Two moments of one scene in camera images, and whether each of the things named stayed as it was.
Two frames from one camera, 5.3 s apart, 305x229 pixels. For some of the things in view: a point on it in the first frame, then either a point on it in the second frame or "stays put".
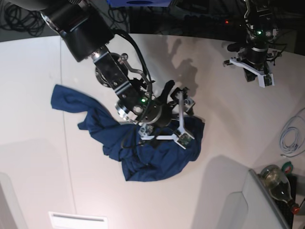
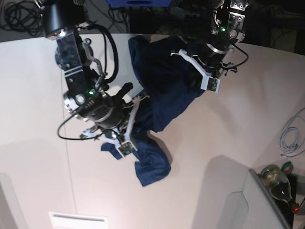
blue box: x=138 y=3 stays put
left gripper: x=158 y=113 → x=106 y=111
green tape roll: x=287 y=167 stays put
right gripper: x=256 y=56 → x=211 y=58
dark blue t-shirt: x=142 y=158 → x=171 y=82
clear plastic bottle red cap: x=278 y=185 stays put
